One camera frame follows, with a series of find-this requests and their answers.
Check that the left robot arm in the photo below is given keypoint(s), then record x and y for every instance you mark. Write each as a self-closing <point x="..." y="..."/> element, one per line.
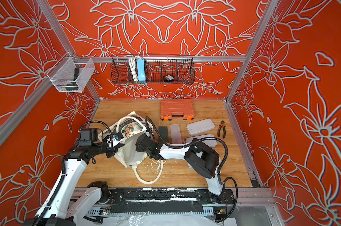
<point x="57" y="210"/>

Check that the orange black pliers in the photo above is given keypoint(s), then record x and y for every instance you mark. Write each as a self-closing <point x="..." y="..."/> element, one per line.
<point x="222" y="128"/>

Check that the black wire wall basket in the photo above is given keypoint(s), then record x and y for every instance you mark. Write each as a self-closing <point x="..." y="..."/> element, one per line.
<point x="124" y="68"/>

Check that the grey pencil case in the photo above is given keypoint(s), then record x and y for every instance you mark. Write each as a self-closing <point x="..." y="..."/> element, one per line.
<point x="211" y="143"/>
<point x="199" y="127"/>

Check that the translucent plastic pencil box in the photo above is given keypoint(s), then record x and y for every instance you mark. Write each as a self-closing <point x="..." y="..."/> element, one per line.
<point x="176" y="134"/>

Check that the small black round device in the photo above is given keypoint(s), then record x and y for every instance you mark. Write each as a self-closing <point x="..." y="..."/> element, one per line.
<point x="168" y="79"/>

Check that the dark green flashlight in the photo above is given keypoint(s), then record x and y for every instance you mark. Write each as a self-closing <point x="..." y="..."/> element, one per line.
<point x="72" y="86"/>

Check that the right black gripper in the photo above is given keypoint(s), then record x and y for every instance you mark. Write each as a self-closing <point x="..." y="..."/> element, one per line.
<point x="140" y="145"/>

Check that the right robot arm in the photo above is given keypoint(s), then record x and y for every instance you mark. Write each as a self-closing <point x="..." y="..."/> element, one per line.
<point x="202" y="158"/>

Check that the clear acrylic wall box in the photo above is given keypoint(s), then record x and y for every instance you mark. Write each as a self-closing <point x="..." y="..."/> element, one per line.
<point x="61" y="74"/>

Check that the dark green pencil case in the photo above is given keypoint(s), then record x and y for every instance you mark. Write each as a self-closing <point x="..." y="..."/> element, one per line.
<point x="163" y="131"/>

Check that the orange plastic tool case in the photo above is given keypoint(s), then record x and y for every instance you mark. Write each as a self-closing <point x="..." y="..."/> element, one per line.
<point x="172" y="109"/>

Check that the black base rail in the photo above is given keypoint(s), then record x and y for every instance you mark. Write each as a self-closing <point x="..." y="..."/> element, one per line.
<point x="163" y="201"/>

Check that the white canvas tote bag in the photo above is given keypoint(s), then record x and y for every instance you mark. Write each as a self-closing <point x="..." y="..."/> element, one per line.
<point x="132" y="127"/>

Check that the light blue box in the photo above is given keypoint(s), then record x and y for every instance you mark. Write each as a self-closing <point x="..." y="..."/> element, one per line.
<point x="141" y="70"/>

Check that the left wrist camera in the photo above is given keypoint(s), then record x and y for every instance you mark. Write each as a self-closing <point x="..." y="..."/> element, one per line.
<point x="117" y="138"/>

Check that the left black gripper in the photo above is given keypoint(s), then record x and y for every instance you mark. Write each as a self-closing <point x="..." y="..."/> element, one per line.
<point x="111" y="152"/>

